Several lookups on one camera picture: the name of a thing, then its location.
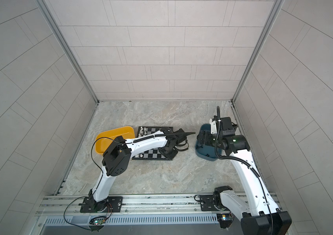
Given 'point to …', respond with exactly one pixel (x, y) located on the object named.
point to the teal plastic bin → (207, 152)
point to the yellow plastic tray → (104, 139)
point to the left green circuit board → (99, 221)
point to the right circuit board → (225, 220)
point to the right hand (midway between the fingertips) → (203, 137)
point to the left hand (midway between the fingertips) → (173, 155)
